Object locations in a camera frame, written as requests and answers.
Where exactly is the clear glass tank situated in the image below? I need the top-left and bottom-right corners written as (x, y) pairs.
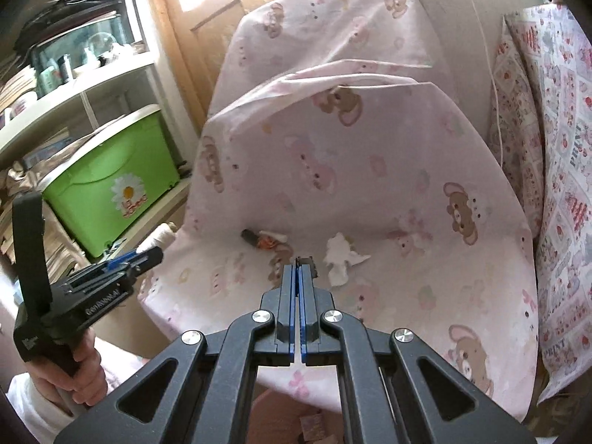
top-left (34, 14), bottom-right (137, 88)

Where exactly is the strawberry printed quilt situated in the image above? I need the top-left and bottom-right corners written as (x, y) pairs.
top-left (488, 2), bottom-right (592, 403)

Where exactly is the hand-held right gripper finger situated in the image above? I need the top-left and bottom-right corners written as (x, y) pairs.
top-left (55, 261), bottom-right (297, 444)
top-left (299, 266), bottom-right (537, 444)

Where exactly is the stack of papers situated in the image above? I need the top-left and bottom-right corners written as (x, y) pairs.
top-left (0, 213), bottom-right (86, 283)

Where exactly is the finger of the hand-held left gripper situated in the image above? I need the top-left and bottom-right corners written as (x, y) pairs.
top-left (67, 246), bottom-right (165, 294)
top-left (105, 250), bottom-right (139, 273)

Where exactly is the person's left forearm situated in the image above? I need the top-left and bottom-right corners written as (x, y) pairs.
top-left (7, 372), bottom-right (77, 431)

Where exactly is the wooden door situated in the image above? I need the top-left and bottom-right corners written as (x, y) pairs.
top-left (143, 0), bottom-right (403, 125)

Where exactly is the black bag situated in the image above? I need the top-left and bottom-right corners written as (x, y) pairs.
top-left (14, 0), bottom-right (120, 54)

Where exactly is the blue white tag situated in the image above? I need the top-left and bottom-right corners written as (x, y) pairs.
top-left (105, 237), bottom-right (129, 260)

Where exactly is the white shelf unit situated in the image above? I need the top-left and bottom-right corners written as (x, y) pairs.
top-left (0, 0), bottom-right (195, 287)

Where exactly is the large white tissue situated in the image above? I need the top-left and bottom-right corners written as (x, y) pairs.
top-left (324, 232), bottom-right (372, 286)

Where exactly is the white mug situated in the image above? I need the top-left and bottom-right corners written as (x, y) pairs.
top-left (6, 90), bottom-right (38, 118)

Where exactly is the pink bear printed cloth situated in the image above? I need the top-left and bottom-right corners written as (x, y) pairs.
top-left (139, 0), bottom-right (542, 419)

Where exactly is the person's left hand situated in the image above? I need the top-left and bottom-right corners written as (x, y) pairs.
top-left (28, 326), bottom-right (108, 410)

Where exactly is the green plastic storage box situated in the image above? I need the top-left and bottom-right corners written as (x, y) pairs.
top-left (41, 104), bottom-right (182, 260)

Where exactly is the beige white roll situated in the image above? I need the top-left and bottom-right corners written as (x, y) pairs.
top-left (147, 222), bottom-right (179, 253)

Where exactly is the small white tissue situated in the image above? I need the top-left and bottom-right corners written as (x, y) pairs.
top-left (258, 229), bottom-right (290, 247)

